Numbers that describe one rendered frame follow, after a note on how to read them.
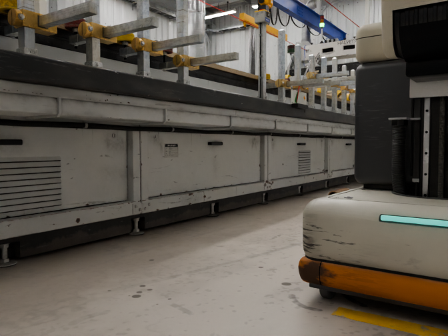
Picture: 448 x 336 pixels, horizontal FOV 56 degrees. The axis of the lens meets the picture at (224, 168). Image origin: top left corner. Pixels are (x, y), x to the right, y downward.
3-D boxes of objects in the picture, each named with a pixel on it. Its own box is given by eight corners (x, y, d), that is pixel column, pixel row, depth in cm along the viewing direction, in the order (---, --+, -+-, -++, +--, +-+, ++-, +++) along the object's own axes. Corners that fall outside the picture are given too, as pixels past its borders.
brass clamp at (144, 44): (164, 55, 176) (164, 43, 175) (141, 49, 165) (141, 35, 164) (153, 57, 179) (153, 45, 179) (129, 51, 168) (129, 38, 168)
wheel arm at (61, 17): (98, 17, 119) (98, 2, 118) (88, 15, 116) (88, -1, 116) (14, 40, 143) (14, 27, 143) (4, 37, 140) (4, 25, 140)
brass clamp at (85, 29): (118, 43, 155) (118, 29, 155) (88, 35, 144) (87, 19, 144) (107, 45, 159) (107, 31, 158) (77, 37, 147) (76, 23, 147)
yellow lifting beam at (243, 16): (287, 45, 859) (287, 29, 857) (243, 25, 718) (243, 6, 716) (283, 45, 864) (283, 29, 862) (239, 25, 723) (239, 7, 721)
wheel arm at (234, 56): (239, 62, 181) (239, 52, 180) (235, 61, 178) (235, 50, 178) (163, 72, 205) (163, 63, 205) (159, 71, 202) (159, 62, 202)
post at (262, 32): (267, 99, 253) (267, 24, 251) (263, 99, 249) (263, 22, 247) (261, 100, 255) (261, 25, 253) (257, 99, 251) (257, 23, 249)
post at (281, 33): (285, 104, 274) (285, 29, 272) (283, 103, 271) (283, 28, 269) (280, 104, 276) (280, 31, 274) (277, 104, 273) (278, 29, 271)
